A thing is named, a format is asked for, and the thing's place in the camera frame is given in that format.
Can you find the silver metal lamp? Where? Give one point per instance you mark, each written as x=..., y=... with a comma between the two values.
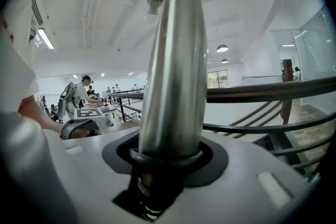
x=173, y=73

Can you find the dark stair railing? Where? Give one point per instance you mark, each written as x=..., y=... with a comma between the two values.
x=262, y=90

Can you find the ceiling air vent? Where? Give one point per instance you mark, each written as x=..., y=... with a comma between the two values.
x=37, y=11

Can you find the silver backpack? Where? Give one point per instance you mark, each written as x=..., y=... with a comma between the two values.
x=67, y=97

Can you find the person's left forearm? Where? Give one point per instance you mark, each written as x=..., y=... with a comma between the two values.
x=36, y=115

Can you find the rectangular ceiling light panel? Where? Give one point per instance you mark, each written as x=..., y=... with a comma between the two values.
x=46, y=38

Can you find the brown wooden post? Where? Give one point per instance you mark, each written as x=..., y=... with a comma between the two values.
x=287, y=86

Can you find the dome pendant ceiling lamp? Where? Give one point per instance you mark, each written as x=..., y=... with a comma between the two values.
x=224, y=61
x=222, y=48

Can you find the person's white shirt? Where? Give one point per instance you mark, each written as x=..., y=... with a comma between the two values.
x=13, y=60

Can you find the window with green view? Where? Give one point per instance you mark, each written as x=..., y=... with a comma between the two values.
x=218, y=78

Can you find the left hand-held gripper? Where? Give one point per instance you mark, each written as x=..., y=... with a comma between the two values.
x=88, y=114

